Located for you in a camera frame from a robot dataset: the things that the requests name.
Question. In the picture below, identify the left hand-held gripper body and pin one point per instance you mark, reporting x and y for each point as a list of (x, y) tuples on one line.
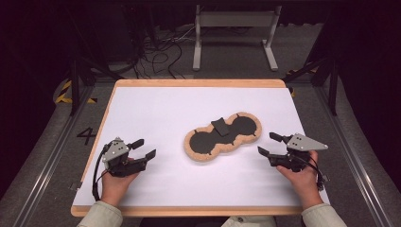
[(117, 150)]

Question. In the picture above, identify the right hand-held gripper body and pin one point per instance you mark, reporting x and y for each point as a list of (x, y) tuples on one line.
[(302, 143)]

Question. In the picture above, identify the person's left hand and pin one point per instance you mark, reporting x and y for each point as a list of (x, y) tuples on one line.
[(115, 187)]

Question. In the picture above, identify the person's right hand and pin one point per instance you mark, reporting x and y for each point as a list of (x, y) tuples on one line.
[(304, 184)]

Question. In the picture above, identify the yellow black hazard tape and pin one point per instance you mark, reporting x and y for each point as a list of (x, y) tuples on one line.
[(292, 92), (64, 91)]

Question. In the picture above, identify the black metal stand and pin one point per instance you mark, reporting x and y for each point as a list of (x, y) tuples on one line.
[(332, 85), (74, 82)]

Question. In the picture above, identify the person's light jacket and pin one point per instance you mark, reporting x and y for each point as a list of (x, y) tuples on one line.
[(249, 222)]

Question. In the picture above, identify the white metal stand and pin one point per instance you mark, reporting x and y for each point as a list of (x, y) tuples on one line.
[(235, 19)]

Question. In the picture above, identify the aluminium floor rail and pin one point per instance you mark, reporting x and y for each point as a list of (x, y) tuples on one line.
[(356, 167), (47, 167)]

